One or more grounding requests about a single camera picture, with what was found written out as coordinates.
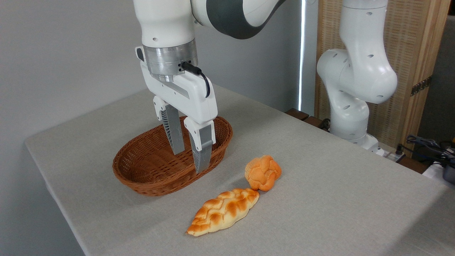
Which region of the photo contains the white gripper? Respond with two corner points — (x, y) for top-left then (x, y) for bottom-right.
(135, 46), (218, 174)

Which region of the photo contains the round orange bread bun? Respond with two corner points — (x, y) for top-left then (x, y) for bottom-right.
(245, 155), (282, 192)

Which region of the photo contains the brown wicker oval basket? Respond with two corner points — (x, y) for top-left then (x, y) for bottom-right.
(112, 116), (233, 197)

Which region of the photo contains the long braided bread loaf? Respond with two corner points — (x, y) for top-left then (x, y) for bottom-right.
(186, 188), (260, 237)

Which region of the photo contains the dark wooden bench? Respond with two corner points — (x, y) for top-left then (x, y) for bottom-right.
(285, 108), (331, 133)

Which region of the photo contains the grey tablecloth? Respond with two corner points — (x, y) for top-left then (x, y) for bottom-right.
(24, 84), (455, 256)

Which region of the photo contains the dark metal screen hinge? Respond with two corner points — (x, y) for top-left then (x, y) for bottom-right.
(411, 76), (432, 96)

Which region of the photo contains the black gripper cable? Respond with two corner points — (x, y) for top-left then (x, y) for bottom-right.
(182, 62), (211, 98)

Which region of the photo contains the black cable bundle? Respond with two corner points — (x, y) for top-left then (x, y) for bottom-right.
(406, 134), (455, 167)

